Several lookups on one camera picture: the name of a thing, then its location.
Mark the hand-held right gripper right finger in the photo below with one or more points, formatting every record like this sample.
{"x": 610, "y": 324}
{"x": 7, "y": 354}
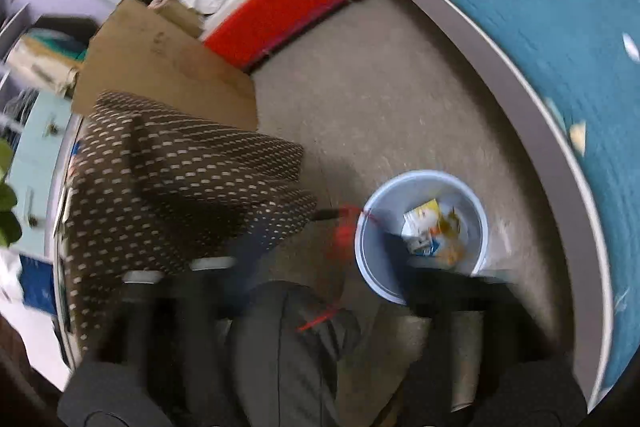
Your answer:
{"x": 450, "y": 297}

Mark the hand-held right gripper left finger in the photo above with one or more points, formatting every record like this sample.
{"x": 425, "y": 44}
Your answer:
{"x": 200, "y": 307}

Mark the white orange plastic bag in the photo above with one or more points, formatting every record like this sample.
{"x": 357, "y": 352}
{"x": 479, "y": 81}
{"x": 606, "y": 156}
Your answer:
{"x": 450, "y": 249}

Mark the pale blue trash bin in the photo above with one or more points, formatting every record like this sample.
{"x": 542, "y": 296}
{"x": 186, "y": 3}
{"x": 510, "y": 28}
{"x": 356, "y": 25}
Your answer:
{"x": 380, "y": 227}

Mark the person's grey trouser leg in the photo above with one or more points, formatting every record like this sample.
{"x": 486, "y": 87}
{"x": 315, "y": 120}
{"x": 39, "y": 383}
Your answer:
{"x": 290, "y": 357}

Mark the brown polka dot tablecloth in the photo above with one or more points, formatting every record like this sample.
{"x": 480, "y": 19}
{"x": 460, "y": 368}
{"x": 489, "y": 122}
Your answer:
{"x": 175, "y": 187}

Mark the white low cabinet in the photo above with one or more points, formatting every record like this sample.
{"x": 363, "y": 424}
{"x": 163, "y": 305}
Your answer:
{"x": 45, "y": 342}

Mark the blue shopping bag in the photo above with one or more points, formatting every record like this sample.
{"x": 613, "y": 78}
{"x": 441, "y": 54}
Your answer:
{"x": 37, "y": 282}

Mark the green leafy decoration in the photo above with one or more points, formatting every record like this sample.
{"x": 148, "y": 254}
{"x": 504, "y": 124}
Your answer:
{"x": 7, "y": 207}

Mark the light blue drawer cabinet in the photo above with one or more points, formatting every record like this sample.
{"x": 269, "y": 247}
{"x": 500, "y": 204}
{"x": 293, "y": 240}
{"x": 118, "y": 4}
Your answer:
{"x": 37, "y": 147}

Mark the large cardboard box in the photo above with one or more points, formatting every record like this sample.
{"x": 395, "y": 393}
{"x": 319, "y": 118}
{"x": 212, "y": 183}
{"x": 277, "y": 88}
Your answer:
{"x": 165, "y": 67}

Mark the blue printed bedsheet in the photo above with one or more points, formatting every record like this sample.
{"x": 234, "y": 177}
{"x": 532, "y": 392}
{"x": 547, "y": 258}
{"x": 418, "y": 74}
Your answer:
{"x": 550, "y": 32}

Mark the green hanging garment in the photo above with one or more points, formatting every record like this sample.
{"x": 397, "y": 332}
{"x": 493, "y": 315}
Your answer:
{"x": 60, "y": 43}

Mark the black hanging garment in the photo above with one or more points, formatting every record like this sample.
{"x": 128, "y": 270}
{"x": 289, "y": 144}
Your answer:
{"x": 65, "y": 24}

